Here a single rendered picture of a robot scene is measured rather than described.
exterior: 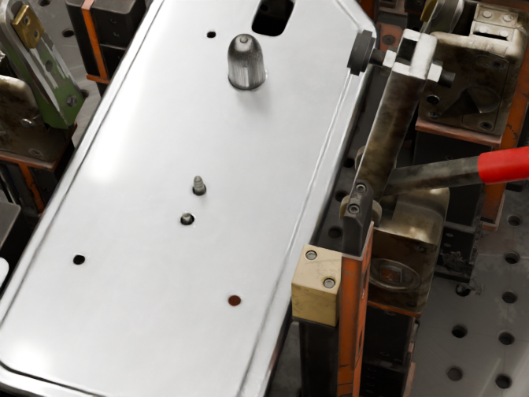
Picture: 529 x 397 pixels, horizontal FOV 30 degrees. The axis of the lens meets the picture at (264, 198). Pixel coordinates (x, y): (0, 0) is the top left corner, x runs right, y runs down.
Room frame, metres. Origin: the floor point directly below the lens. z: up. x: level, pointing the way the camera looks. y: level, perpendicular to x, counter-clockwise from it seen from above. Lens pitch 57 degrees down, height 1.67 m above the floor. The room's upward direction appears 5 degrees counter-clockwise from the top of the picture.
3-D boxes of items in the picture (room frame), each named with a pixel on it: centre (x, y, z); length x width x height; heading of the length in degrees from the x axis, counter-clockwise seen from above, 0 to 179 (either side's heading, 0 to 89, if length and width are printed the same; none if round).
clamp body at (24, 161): (0.59, 0.22, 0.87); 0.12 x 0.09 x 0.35; 68
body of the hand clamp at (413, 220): (0.40, -0.10, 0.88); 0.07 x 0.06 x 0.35; 68
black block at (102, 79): (0.70, 0.14, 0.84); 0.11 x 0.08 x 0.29; 68
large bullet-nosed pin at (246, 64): (0.57, 0.01, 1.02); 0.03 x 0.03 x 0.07
